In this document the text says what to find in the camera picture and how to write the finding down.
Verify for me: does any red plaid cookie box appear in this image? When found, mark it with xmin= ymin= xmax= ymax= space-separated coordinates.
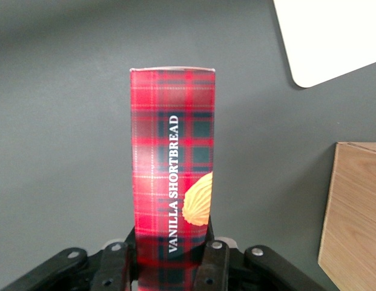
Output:
xmin=128 ymin=67 xmax=217 ymax=291

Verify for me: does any wooden drawer cabinet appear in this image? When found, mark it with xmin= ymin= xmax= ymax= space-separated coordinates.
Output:
xmin=317 ymin=141 xmax=376 ymax=291

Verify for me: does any beige rectangular tray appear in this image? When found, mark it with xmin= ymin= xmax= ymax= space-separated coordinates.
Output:
xmin=272 ymin=0 xmax=376 ymax=89

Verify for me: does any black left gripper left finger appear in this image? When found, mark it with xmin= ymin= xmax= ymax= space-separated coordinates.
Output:
xmin=0 ymin=226 xmax=139 ymax=291

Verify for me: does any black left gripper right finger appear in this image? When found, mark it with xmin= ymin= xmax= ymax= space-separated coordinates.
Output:
xmin=194 ymin=223 xmax=328 ymax=291

